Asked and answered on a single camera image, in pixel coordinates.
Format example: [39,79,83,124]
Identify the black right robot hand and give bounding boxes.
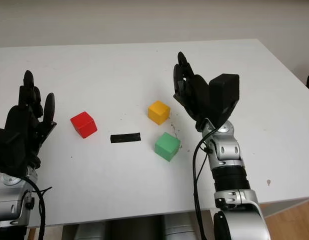
[173,51,218,131]

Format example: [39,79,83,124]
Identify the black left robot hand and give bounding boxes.
[5,69,58,171]

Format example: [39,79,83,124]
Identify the yellow cube block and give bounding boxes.
[147,100,171,125]

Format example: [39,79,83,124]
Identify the green cube block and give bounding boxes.
[154,132,182,163]

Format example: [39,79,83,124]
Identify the red cube block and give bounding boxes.
[70,111,99,139]

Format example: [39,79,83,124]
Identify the black tape strip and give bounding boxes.
[110,132,142,144]

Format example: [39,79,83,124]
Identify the grey robot thigh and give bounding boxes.
[164,214,197,240]
[73,221,107,240]

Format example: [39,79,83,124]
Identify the dark grey robot waist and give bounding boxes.
[105,216,165,240]

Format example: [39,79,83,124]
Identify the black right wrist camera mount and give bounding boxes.
[208,73,241,127]

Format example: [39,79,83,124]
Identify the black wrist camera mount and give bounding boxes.
[208,73,241,127]
[0,127,29,180]

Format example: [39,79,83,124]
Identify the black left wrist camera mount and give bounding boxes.
[0,127,29,180]

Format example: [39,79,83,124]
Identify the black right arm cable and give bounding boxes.
[192,124,220,240]

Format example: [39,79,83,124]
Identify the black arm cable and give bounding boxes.
[21,174,53,240]
[192,124,220,240]

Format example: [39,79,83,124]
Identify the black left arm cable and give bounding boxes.
[21,174,53,240]

